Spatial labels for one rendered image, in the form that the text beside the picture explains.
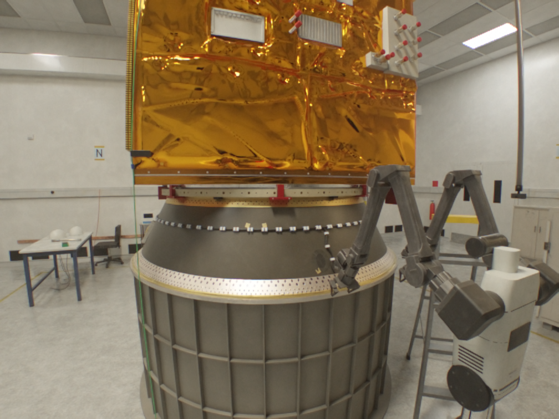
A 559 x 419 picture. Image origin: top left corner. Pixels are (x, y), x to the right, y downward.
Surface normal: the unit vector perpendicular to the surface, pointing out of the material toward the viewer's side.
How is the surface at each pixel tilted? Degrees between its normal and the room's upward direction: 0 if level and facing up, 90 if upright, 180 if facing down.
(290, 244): 62
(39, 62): 90
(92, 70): 90
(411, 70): 90
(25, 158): 90
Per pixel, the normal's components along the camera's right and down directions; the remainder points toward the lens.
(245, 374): -0.07, 0.09
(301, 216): 0.26, -0.39
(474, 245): -0.93, 0.04
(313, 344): 0.27, 0.09
